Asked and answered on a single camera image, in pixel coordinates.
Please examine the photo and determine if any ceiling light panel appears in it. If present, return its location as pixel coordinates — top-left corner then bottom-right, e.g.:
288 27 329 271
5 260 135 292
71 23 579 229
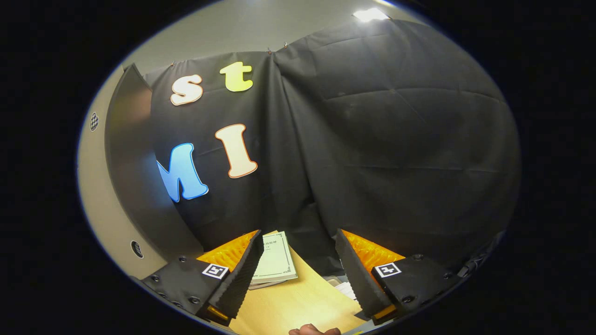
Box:
352 8 391 22

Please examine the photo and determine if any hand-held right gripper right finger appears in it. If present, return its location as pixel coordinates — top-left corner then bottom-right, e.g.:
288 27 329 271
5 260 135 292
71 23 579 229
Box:
335 228 461 326

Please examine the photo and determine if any dark grey cabinet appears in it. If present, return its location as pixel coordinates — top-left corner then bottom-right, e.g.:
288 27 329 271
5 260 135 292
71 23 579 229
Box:
105 63 205 266

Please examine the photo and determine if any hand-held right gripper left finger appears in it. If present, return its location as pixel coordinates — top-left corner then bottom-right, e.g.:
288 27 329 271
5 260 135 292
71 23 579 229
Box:
140 229 264 326

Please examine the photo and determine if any light grey cabinet door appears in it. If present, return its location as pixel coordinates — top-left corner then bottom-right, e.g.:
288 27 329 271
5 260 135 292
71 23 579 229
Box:
77 65 154 280

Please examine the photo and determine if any white paper stack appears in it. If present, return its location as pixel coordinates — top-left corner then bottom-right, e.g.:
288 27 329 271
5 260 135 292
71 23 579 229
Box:
326 275 359 302

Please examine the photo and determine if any black backdrop cloth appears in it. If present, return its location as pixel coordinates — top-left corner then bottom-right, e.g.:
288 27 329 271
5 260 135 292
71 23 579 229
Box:
144 19 521 276

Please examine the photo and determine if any pale green booklet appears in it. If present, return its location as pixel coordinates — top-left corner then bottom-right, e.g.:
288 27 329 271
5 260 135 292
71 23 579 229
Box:
251 231 298 284

